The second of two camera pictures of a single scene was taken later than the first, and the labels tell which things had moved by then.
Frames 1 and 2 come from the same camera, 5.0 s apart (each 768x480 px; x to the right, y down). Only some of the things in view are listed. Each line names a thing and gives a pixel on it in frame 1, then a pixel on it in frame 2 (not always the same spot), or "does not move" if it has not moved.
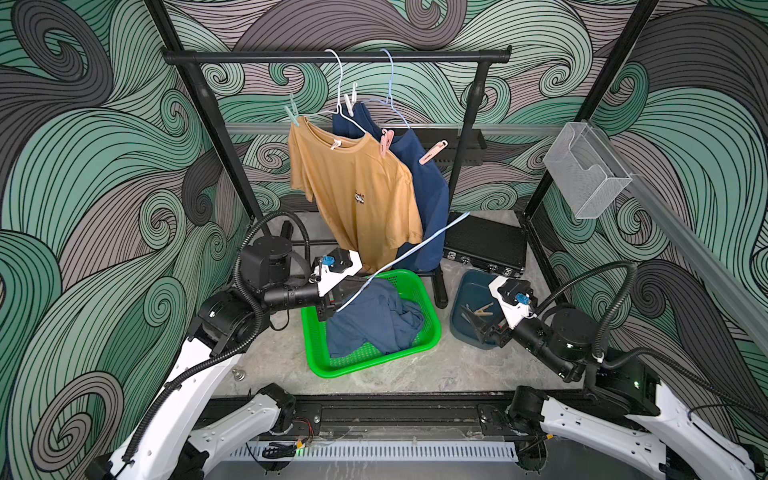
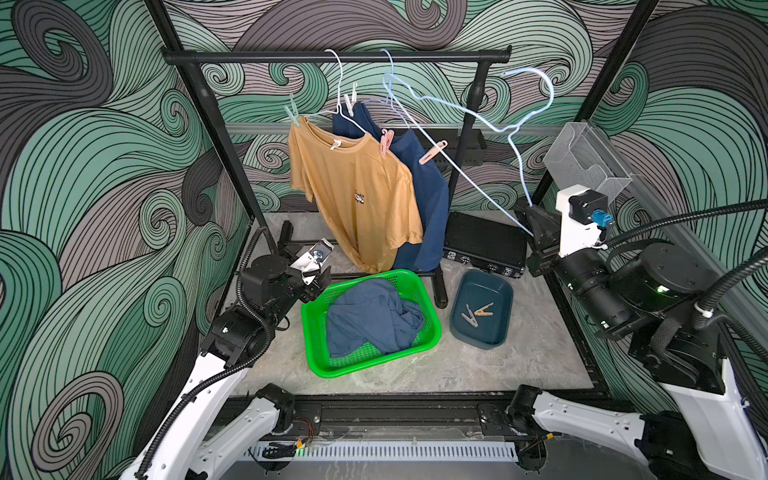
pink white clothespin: x=433 y=152 does not move
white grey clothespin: x=464 y=316 does not move
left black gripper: x=329 y=300 -> x=308 y=291
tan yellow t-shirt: x=365 y=193 does not move
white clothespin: x=351 y=104 does not move
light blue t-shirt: x=376 y=316 does not move
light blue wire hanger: x=348 y=301 -> x=499 y=129
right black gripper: x=482 y=328 -> x=547 y=245
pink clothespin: x=386 y=141 does not move
